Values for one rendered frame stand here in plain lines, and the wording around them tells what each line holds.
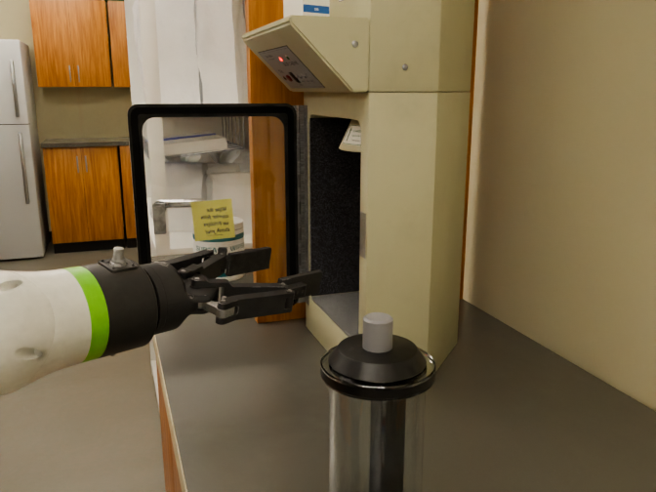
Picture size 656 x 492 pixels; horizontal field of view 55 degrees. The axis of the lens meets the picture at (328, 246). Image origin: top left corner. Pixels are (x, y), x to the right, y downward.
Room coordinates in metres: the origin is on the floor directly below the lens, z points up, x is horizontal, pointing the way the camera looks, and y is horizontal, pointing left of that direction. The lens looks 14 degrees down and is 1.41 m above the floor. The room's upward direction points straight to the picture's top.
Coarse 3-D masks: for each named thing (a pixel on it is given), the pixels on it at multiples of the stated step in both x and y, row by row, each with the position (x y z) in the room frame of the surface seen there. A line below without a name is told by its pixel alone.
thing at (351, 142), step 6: (354, 120) 1.05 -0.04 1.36; (348, 126) 1.07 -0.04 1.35; (354, 126) 1.04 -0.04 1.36; (348, 132) 1.05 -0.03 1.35; (354, 132) 1.04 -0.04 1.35; (360, 132) 1.03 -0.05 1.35; (348, 138) 1.05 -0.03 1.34; (354, 138) 1.03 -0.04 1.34; (360, 138) 1.02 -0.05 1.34; (342, 144) 1.06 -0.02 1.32; (348, 144) 1.04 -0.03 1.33; (354, 144) 1.02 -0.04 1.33; (360, 144) 1.02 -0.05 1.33; (348, 150) 1.03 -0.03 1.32; (354, 150) 1.02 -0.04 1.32; (360, 150) 1.01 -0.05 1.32
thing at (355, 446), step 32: (352, 384) 0.50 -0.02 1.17; (384, 384) 0.50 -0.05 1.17; (416, 384) 0.50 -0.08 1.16; (352, 416) 0.51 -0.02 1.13; (384, 416) 0.50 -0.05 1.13; (416, 416) 0.52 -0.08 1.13; (352, 448) 0.51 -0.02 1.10; (384, 448) 0.50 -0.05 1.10; (416, 448) 0.52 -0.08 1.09; (352, 480) 0.51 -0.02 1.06; (384, 480) 0.50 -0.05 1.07; (416, 480) 0.52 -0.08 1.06
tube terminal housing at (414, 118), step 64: (384, 0) 0.92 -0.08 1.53; (448, 0) 0.98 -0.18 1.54; (384, 64) 0.92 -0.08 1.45; (448, 64) 1.00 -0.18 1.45; (384, 128) 0.92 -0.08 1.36; (448, 128) 1.01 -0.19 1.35; (384, 192) 0.92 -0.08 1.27; (448, 192) 1.03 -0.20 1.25; (384, 256) 0.92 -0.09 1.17; (448, 256) 1.04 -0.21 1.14; (320, 320) 1.12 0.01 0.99; (448, 320) 1.06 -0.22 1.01
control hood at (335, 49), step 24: (288, 24) 0.89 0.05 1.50; (312, 24) 0.89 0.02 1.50; (336, 24) 0.90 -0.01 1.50; (360, 24) 0.91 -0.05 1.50; (264, 48) 1.10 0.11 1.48; (312, 48) 0.89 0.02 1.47; (336, 48) 0.90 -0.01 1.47; (360, 48) 0.91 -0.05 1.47; (312, 72) 0.98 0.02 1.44; (336, 72) 0.90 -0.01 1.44; (360, 72) 0.91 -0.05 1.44
